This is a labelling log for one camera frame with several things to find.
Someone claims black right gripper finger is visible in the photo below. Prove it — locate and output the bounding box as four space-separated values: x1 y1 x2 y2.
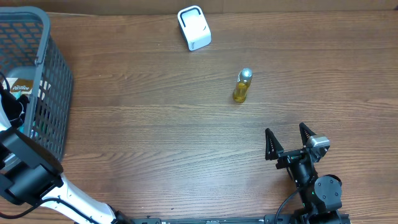
299 122 316 146
265 128 284 161

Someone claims yellow dish soap bottle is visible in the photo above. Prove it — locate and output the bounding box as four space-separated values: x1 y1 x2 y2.
233 68 252 103

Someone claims brown snack pouch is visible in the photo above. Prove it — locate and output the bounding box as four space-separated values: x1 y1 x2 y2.
7 78 34 98

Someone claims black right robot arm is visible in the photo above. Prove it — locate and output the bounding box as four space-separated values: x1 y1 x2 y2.
265 123 349 223

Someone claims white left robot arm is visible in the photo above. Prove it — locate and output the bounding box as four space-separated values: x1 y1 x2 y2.
1 83 132 223

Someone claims white barcode scanner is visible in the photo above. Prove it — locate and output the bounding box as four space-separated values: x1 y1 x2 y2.
177 5 211 51

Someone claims grey plastic basket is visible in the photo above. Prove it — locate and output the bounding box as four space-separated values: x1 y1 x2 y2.
1 6 73 160

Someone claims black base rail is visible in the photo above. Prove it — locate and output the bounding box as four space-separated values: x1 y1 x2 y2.
130 214 351 224

